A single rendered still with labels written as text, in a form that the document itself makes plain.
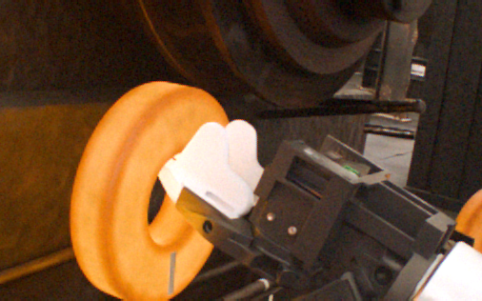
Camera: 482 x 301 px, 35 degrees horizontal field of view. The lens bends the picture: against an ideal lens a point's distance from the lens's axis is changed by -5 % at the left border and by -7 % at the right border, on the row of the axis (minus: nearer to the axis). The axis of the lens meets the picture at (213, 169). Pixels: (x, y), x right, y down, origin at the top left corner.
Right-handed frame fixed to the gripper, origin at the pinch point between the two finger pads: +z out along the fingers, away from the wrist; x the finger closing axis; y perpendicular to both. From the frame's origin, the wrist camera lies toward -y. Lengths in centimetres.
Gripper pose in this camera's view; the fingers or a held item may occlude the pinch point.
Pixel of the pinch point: (164, 168)
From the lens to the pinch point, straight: 56.5
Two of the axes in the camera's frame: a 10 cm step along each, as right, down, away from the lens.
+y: 3.8, -8.6, -3.2
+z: -7.6, -5.0, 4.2
